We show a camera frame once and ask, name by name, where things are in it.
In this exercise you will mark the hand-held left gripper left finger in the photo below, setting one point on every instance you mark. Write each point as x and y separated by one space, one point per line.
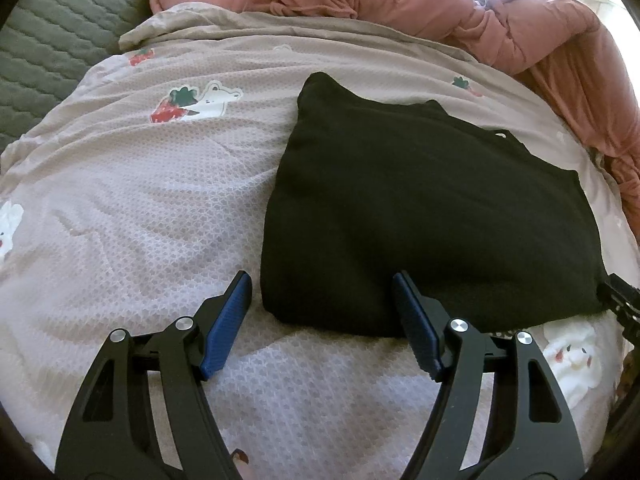
230 320

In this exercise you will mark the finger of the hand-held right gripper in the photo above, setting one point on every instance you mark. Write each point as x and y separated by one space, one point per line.
622 297

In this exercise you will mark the pink duvet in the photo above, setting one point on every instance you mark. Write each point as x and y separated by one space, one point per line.
400 10

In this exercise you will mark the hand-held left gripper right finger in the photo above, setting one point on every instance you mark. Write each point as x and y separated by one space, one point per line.
412 315

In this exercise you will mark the black garment with orange patches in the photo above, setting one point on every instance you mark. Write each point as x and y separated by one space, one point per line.
425 200

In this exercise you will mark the grey quilted mattress pad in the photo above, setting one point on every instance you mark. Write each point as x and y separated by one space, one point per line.
60 35

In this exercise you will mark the strawberry printed blanket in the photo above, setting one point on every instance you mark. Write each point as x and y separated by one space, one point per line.
125 200

